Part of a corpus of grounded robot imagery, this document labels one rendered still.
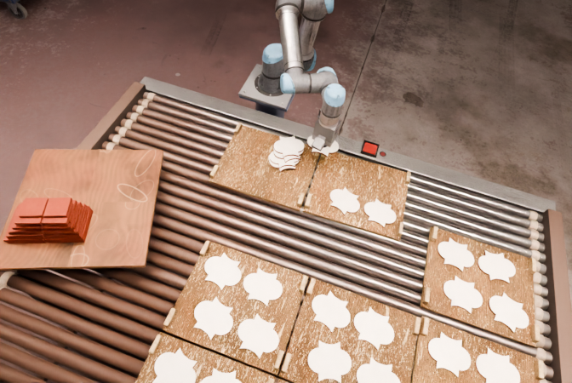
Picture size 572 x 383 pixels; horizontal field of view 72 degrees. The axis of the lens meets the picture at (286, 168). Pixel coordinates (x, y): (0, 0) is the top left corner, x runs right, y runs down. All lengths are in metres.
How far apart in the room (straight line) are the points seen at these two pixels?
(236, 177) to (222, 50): 2.27
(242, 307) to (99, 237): 0.56
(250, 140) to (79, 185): 0.73
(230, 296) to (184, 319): 0.17
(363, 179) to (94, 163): 1.12
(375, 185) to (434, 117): 1.90
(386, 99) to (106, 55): 2.49
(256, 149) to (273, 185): 0.21
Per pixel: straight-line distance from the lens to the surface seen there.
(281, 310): 1.47
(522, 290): 1.81
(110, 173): 1.68
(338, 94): 1.44
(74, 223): 1.48
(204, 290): 1.50
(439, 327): 1.60
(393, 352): 1.52
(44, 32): 4.38
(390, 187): 1.79
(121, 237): 1.52
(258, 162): 1.76
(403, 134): 3.35
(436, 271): 1.67
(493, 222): 1.92
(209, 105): 2.03
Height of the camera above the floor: 2.35
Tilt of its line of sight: 54 degrees down
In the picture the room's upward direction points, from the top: 8 degrees clockwise
